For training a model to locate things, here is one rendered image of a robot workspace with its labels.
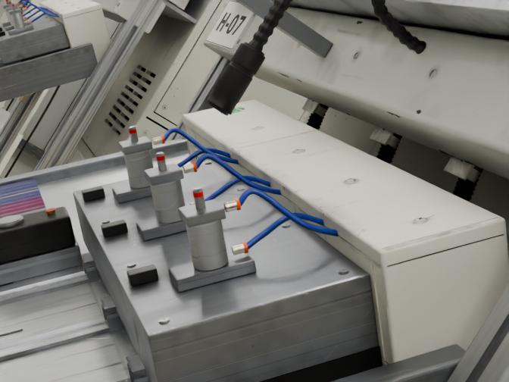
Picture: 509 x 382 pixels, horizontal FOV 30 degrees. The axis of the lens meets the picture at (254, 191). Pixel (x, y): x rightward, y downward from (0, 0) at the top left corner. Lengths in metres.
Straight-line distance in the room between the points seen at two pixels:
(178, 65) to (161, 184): 1.29
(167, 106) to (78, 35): 0.23
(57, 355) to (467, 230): 0.30
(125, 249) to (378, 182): 0.18
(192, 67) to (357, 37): 1.17
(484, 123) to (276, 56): 0.40
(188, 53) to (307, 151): 1.21
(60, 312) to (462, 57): 0.36
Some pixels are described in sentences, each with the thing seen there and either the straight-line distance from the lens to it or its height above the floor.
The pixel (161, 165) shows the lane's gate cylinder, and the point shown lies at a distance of 0.68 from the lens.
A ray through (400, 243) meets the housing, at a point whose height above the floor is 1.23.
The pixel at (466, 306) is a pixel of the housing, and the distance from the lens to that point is 0.57.
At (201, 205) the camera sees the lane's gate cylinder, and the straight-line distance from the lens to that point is 0.57.
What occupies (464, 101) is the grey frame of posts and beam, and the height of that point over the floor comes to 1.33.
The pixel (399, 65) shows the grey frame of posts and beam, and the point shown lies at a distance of 0.72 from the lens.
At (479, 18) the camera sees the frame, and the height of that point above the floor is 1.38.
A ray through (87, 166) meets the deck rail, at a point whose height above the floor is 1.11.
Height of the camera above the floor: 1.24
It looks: 3 degrees down
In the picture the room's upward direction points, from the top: 31 degrees clockwise
